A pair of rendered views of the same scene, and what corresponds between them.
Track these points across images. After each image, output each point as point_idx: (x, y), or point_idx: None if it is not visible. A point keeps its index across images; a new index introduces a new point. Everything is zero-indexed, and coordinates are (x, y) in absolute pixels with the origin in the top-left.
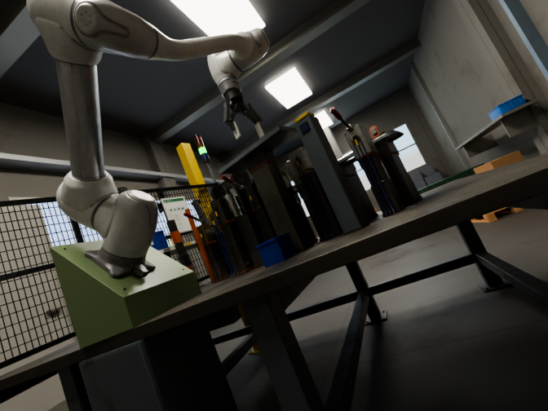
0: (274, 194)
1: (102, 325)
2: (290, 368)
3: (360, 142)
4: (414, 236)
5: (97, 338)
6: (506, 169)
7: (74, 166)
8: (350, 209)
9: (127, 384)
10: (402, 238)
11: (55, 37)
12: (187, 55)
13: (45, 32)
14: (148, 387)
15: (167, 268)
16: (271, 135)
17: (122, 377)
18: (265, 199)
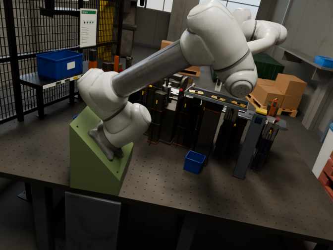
0: (210, 131)
1: (94, 185)
2: (191, 238)
3: (271, 132)
4: (277, 233)
5: (87, 188)
6: (310, 187)
7: (122, 90)
8: (245, 169)
9: (100, 215)
10: (273, 232)
11: (201, 58)
12: None
13: (197, 49)
14: (114, 221)
15: None
16: (238, 109)
17: (98, 212)
18: (202, 129)
